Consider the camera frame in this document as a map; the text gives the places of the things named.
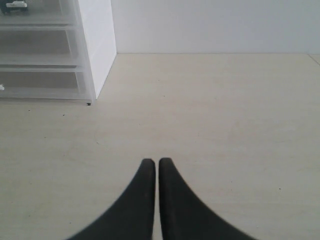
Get clear middle wide drawer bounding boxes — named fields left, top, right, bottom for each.
left=0, top=29, right=82, bottom=66

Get clear wide drawer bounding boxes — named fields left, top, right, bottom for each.
left=0, top=67, right=96, bottom=102
left=0, top=29, right=82, bottom=66

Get white plastic drawer cabinet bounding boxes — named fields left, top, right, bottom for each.
left=0, top=0, right=117, bottom=103

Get clear bottom wide drawer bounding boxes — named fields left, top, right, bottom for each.
left=0, top=67, right=96, bottom=102

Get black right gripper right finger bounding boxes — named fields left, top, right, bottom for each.
left=158, top=157, right=253, bottom=240

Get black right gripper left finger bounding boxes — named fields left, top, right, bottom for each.
left=70, top=158, right=156, bottom=240

